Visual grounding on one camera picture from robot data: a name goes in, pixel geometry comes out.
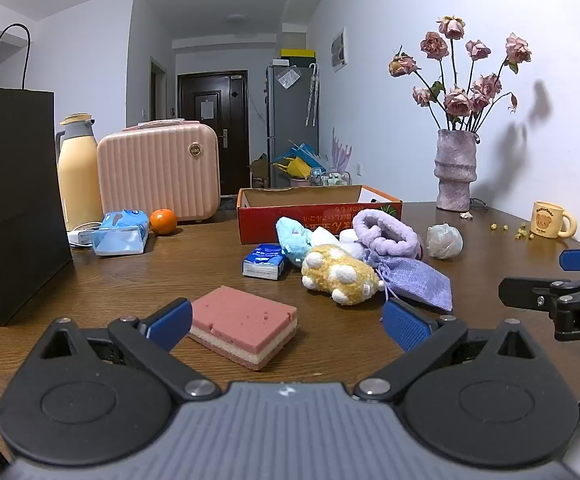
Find purple fluffy headband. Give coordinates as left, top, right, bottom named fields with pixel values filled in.
left=352, top=208, right=424, bottom=261

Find bunch of dried pink roses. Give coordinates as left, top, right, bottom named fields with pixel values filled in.
left=389, top=15, right=533, bottom=133

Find pink layered sponge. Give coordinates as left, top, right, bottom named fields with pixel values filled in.
left=186, top=285, right=299, bottom=372

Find wall electrical panel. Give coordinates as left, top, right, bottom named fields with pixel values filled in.
left=331, top=27, right=347, bottom=72

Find purple burlap drawstring pouch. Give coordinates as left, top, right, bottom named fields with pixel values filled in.
left=362, top=250, right=454, bottom=312

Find cart with bottles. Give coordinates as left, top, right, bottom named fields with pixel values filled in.
left=309, top=169, right=353, bottom=187

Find yellow flower crumbs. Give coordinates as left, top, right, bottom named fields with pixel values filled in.
left=490, top=222, right=529, bottom=239

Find white charger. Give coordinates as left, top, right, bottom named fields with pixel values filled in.
left=67, top=222, right=104, bottom=249

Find yellow spotted plush toy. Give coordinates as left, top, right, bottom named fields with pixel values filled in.
left=301, top=244, right=386, bottom=307

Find pink ribbed suitcase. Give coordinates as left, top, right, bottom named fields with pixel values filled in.
left=96, top=119, right=222, bottom=224

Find red cardboard box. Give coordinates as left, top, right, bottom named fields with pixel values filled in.
left=236, top=184, right=404, bottom=245

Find purple ceramic vase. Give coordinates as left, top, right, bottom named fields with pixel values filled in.
left=434, top=129, right=479, bottom=212

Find yellow bear mug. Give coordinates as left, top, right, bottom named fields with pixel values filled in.
left=529, top=201, right=577, bottom=240

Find white foam cylinder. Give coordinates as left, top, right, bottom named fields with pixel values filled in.
left=340, top=230, right=367, bottom=259

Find blue tissue packet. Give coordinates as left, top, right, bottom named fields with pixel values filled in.
left=242, top=243, right=287, bottom=281

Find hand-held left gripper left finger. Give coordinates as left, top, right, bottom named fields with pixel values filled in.
left=30, top=297, right=223, bottom=404

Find yellow thermos jug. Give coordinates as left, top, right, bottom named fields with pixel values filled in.
left=55, top=114, right=104, bottom=233

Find hanging folded umbrella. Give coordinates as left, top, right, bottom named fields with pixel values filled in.
left=305, top=63, right=320, bottom=127

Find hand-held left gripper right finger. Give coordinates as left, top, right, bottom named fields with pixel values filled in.
left=352, top=298, right=541, bottom=404

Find brown cardboard box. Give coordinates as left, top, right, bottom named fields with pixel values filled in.
left=250, top=155, right=271, bottom=189

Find purple wall decoration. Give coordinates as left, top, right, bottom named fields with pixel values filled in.
left=331, top=127, right=353, bottom=173

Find dark entrance door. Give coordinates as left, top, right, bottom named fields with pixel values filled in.
left=177, top=71, right=249, bottom=196

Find black paper bag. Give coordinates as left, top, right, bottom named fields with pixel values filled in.
left=0, top=23, right=74, bottom=326

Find blue plush toy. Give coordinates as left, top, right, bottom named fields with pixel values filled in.
left=275, top=217, right=316, bottom=266

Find tangerine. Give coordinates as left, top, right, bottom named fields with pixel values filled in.
left=149, top=208, right=178, bottom=235

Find grey fridge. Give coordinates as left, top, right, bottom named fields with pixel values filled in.
left=266, top=62, right=320, bottom=188

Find yellow and blue bags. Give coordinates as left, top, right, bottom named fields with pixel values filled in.
left=271, top=141, right=327, bottom=179

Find clear plastic pouch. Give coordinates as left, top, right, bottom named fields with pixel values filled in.
left=276, top=67, right=302, bottom=90

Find blue wet wipes pack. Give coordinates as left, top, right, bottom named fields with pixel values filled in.
left=91, top=209, right=151, bottom=257

